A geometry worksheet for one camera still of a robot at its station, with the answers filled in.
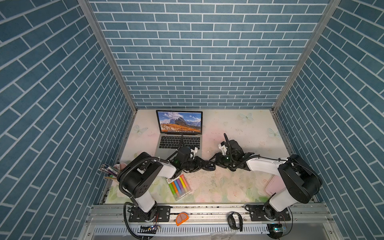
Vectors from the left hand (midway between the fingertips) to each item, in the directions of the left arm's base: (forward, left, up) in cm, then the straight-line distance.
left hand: (210, 166), depth 86 cm
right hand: (+3, -1, 0) cm, 3 cm away
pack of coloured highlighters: (-10, +18, -4) cm, 21 cm away
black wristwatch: (-27, -8, 0) cm, 28 cm away
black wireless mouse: (+1, +1, -1) cm, 1 cm away
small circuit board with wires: (-29, +30, -8) cm, 42 cm away
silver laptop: (+27, +25, +5) cm, 37 cm away
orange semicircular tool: (-25, +15, -2) cm, 29 cm away
